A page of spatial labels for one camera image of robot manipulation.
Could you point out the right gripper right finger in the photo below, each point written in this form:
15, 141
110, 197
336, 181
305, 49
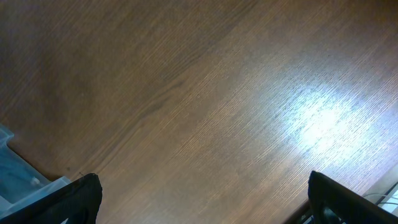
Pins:
333, 203

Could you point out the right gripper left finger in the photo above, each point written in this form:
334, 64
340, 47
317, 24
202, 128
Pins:
59, 202

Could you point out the blue shirt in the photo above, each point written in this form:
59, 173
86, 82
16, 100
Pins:
18, 178

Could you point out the clear plastic storage bin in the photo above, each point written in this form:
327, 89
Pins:
9, 208

